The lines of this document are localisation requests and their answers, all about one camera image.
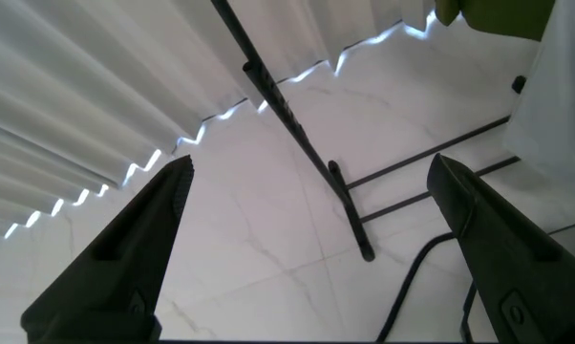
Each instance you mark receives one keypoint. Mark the black clothes rack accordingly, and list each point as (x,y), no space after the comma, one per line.
(285,114)

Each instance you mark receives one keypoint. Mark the green long-sleeved shirt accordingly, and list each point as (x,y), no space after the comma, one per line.
(497,16)

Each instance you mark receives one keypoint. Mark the pale grey shorts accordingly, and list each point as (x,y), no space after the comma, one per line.
(555,105)

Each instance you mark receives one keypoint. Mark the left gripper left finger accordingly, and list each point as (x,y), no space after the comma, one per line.
(115,267)

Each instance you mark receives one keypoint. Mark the white curtain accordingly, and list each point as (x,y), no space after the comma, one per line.
(101,71)

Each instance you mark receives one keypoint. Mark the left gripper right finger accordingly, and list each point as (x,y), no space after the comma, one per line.
(517,267)

